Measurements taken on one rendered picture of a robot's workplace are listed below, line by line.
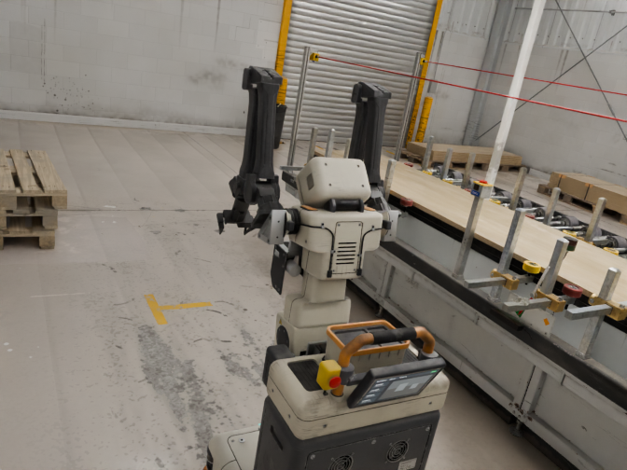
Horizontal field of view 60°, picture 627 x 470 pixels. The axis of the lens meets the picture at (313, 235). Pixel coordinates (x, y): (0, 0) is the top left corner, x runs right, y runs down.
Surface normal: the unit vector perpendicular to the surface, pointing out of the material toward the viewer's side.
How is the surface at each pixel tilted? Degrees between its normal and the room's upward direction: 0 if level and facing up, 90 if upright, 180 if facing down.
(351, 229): 82
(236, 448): 0
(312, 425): 90
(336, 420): 90
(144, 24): 90
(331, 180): 48
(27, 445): 0
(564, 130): 90
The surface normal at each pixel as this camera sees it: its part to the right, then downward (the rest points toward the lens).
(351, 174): 0.44, -0.36
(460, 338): -0.87, 0.02
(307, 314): 0.47, 0.23
